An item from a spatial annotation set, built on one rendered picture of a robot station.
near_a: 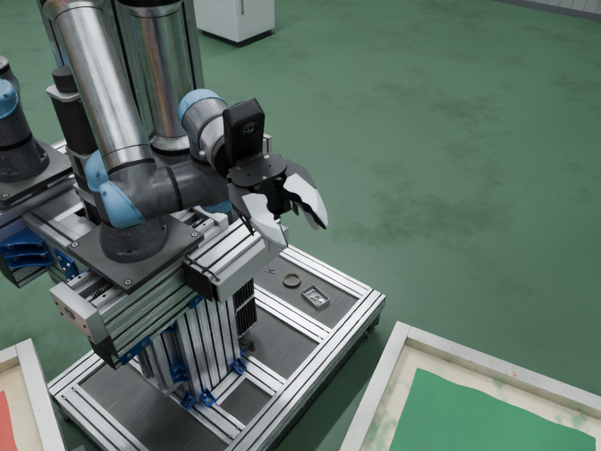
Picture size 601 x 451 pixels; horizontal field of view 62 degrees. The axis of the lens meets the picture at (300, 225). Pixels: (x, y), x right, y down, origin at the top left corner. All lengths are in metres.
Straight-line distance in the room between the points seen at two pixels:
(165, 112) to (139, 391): 1.43
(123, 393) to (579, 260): 2.52
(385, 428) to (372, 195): 2.34
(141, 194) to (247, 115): 0.27
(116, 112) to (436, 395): 0.94
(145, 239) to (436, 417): 0.77
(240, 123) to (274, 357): 1.72
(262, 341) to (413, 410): 1.14
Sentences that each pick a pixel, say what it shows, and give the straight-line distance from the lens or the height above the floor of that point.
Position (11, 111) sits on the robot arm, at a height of 1.44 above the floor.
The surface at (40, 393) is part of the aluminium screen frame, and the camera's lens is 1.37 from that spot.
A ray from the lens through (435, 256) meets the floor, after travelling 3.03.
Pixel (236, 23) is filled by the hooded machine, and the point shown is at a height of 0.26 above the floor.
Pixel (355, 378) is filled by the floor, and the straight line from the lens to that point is 2.44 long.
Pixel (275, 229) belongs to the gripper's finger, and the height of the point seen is 1.68.
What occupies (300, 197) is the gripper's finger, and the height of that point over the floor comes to 1.68.
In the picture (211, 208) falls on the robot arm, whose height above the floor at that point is 1.52.
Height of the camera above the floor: 2.04
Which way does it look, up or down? 41 degrees down
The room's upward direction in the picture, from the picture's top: straight up
